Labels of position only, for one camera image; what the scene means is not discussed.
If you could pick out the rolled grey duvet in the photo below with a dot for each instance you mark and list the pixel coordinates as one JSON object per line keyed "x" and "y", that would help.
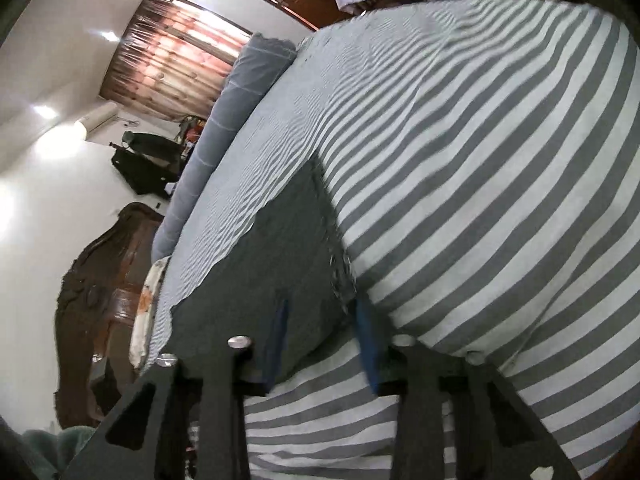
{"x": 225, "y": 125}

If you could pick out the hanging black coat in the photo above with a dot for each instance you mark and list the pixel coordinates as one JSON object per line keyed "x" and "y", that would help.
{"x": 142, "y": 170}

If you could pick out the teal cloth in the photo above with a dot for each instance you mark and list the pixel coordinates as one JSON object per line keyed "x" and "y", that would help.
{"x": 60, "y": 452}

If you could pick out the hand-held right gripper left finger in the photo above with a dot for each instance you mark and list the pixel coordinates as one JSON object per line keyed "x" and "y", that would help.
{"x": 277, "y": 345}

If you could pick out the patterned window curtain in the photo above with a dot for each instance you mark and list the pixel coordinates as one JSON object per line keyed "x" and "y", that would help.
{"x": 170, "y": 60}

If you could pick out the floral pillow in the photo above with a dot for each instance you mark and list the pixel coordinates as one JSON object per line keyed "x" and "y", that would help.
{"x": 145, "y": 310}

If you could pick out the hanging dark green jacket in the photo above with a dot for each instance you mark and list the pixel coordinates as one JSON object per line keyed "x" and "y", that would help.
{"x": 155, "y": 141}

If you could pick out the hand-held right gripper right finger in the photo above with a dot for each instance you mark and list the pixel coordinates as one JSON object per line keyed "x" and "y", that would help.
{"x": 371, "y": 355}

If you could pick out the white air conditioner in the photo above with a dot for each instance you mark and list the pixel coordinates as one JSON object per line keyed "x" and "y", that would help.
{"x": 97, "y": 120}

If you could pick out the dark grey jeans pants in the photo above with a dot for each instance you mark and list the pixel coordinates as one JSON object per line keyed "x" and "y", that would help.
{"x": 280, "y": 250}

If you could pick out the striped bed sheet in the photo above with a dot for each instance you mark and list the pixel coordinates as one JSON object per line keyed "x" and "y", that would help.
{"x": 475, "y": 160}

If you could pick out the carved wooden headboard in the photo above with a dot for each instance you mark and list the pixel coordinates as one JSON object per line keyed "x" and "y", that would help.
{"x": 95, "y": 300}

